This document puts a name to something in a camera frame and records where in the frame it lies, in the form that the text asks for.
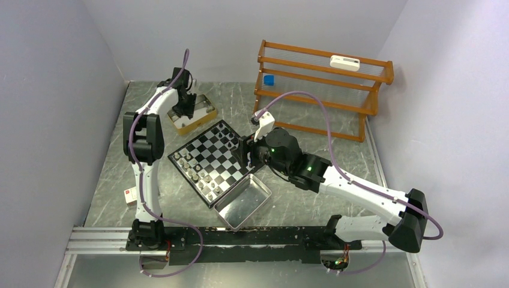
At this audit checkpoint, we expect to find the small white card box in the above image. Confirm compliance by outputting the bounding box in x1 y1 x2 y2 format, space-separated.
123 187 137 207

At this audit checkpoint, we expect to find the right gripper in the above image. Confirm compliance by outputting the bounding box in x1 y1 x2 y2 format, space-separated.
230 125 291 176

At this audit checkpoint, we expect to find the orange wooden rack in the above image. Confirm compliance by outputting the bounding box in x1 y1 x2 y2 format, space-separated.
253 40 394 142

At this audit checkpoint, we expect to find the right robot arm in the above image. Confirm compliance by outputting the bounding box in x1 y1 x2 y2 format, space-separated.
232 128 428 253

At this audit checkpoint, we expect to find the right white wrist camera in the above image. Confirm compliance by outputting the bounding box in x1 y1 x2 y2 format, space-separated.
251 109 275 142

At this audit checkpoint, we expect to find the white rectangular device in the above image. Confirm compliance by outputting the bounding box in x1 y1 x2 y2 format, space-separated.
330 55 361 72

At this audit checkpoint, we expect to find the gold tin of white pieces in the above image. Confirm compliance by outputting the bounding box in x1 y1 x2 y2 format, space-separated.
167 94 218 136

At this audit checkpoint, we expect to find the blue cube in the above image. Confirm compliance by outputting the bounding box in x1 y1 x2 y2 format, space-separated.
262 74 275 86

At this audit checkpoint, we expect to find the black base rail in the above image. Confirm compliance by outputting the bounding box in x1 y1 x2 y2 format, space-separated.
126 226 363 266

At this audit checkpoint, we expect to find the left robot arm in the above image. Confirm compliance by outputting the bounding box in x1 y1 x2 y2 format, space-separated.
122 67 195 250

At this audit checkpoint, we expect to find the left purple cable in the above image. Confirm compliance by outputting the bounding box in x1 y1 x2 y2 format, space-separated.
129 48 204 278

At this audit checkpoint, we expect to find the black white chessboard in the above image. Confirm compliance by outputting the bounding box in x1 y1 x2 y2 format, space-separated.
167 120 261 208

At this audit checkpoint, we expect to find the silver metal tin lid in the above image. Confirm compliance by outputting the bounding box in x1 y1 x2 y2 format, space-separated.
213 173 272 232

